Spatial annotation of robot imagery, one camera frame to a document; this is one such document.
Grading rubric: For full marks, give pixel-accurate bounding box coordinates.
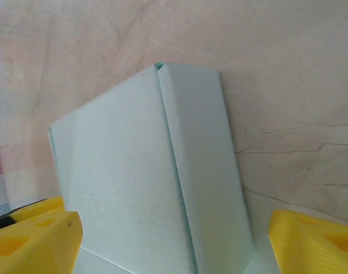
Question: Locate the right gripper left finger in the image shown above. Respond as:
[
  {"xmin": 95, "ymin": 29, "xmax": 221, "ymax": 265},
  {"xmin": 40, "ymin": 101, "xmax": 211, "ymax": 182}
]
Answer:
[{"xmin": 0, "ymin": 196, "xmax": 83, "ymax": 274}]

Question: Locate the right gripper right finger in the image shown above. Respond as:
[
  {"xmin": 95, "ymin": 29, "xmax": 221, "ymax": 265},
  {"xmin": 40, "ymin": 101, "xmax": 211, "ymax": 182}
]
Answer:
[{"xmin": 268, "ymin": 209, "xmax": 348, "ymax": 274}]

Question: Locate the light blue cloth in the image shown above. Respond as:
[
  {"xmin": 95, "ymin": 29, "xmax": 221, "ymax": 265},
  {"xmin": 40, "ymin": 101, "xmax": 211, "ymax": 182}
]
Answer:
[{"xmin": 47, "ymin": 62, "xmax": 273, "ymax": 274}]

